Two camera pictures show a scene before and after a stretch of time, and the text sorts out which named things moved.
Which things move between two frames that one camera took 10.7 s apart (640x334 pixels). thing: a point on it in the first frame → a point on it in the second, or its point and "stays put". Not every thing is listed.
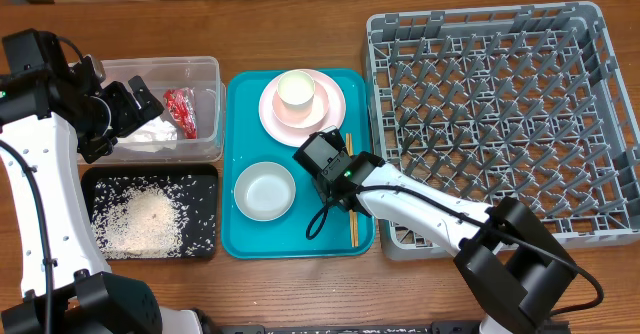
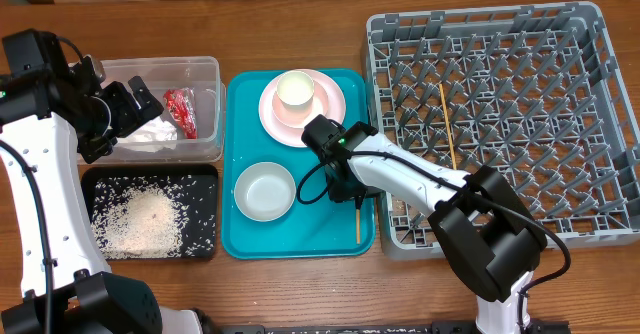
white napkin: [154, 136] stays put
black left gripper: [130, 115] stays put
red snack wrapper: [181, 104] stays put
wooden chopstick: [354, 211] → [448, 126]
